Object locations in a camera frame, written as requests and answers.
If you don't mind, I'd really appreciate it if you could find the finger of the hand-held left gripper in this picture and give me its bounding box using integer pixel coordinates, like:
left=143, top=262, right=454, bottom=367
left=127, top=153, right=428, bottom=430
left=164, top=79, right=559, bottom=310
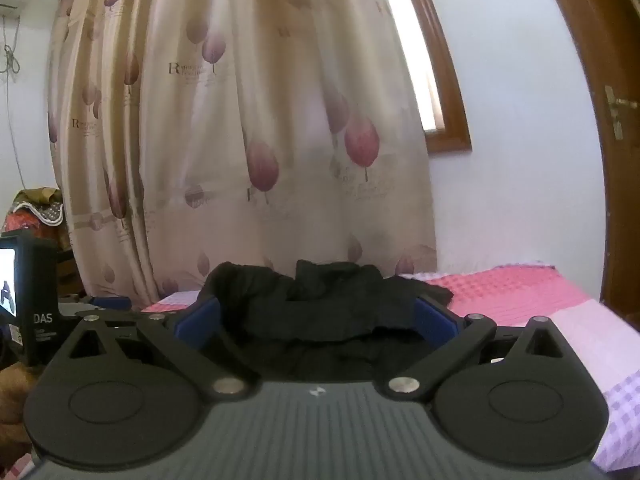
left=57, top=296, right=135, bottom=320

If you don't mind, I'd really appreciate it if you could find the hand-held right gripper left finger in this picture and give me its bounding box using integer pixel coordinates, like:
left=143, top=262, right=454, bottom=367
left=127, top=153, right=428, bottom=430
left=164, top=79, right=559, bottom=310
left=61, top=295, right=262, bottom=402

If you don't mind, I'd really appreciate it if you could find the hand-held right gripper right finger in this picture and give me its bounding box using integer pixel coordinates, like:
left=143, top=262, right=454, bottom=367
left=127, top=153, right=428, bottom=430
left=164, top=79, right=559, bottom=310
left=384, top=297, right=572, bottom=403

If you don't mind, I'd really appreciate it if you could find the black garment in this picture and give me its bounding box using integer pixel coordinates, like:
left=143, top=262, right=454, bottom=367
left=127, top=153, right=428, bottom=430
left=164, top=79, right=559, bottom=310
left=192, top=259, right=457, bottom=382

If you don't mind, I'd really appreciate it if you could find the person's left hand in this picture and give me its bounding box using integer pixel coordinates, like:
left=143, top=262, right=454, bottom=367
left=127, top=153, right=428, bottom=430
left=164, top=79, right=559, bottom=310
left=0, top=364, right=37, bottom=461

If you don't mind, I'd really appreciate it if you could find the red patterned cloth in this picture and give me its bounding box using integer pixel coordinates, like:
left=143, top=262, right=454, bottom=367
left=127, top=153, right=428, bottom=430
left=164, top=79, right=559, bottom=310
left=0, top=209, right=31, bottom=237

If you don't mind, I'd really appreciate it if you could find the pink checked bed sheet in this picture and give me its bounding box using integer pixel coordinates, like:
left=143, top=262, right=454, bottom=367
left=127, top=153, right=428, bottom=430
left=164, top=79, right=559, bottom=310
left=142, top=261, right=640, bottom=476

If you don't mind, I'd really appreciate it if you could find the beige leaf print curtain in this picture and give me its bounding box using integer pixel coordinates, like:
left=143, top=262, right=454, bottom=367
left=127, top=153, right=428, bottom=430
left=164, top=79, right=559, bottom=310
left=47, top=0, right=438, bottom=306

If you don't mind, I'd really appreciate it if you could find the wooden door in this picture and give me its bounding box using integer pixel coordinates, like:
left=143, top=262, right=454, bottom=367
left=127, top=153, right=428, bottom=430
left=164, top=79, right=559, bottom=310
left=536, top=0, right=640, bottom=333

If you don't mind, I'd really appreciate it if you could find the hanging cable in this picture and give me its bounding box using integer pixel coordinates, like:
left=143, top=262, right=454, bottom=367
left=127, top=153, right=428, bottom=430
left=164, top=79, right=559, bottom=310
left=1, top=14, right=32, bottom=188

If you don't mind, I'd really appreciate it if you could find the wooden window frame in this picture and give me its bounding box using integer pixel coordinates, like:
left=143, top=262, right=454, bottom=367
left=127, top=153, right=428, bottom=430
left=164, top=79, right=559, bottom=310
left=387, top=0, right=473, bottom=154

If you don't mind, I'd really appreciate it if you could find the metal door handle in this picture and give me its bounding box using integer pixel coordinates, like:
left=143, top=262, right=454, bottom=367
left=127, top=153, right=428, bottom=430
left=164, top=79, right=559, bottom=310
left=604, top=85, right=637, bottom=142

